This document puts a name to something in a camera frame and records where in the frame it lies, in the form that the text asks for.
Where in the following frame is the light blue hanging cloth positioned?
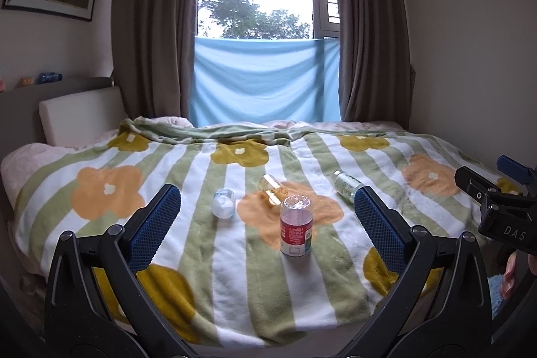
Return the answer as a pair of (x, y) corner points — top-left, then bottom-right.
(189, 37), (341, 127)

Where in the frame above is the white cushion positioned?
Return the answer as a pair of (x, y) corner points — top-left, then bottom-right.
(39, 86), (127, 146)

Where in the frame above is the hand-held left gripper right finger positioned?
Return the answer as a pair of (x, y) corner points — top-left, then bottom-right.
(333, 186), (496, 358)

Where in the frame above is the person's right hand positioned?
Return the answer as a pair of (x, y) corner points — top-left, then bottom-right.
(500, 252), (518, 300)

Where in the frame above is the floral striped blanket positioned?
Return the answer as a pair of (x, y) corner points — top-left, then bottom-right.
(12, 117), (525, 346)

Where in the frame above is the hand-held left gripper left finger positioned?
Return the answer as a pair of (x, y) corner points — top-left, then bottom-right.
(44, 184), (190, 358)

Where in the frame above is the brown curtain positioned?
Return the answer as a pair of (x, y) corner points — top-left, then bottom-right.
(110, 0), (209, 128)
(325, 0), (417, 123)

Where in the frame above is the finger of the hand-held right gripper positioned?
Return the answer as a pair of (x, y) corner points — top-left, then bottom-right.
(496, 155), (537, 188)
(455, 166), (527, 204)

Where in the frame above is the green label clear cup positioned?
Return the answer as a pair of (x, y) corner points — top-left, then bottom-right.
(333, 170), (367, 201)

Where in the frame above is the grey headboard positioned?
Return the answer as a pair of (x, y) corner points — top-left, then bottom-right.
(0, 76), (123, 163)

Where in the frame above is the red label clear cup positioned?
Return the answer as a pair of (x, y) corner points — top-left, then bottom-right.
(280, 194), (314, 257)

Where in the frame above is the light blue fluffy cloth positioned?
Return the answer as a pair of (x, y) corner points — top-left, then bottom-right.
(487, 275), (506, 319)

